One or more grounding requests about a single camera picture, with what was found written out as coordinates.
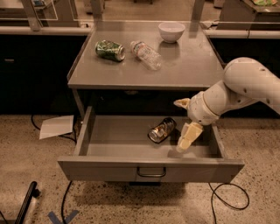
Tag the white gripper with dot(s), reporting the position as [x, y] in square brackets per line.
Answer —
[199, 109]

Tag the orange soda can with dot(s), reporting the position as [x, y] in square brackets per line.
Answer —
[159, 133]

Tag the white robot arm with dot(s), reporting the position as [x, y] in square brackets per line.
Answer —
[245, 81]

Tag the grey metal counter cabinet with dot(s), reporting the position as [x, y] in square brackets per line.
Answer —
[125, 68]

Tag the open grey top drawer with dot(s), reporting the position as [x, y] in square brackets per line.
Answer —
[111, 147]

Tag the green soda can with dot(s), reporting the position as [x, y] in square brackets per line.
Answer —
[110, 50]

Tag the clear plastic water bottle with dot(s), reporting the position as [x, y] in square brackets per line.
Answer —
[150, 58]

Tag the white bowl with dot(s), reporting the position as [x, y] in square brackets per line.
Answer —
[171, 32]

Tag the white paper sheet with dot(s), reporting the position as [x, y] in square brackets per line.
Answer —
[56, 126]

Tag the blue tape cross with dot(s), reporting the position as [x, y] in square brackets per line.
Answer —
[54, 219]

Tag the black bar lower left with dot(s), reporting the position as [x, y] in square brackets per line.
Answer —
[32, 193]

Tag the black drawer handle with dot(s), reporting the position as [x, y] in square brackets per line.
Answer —
[150, 175]

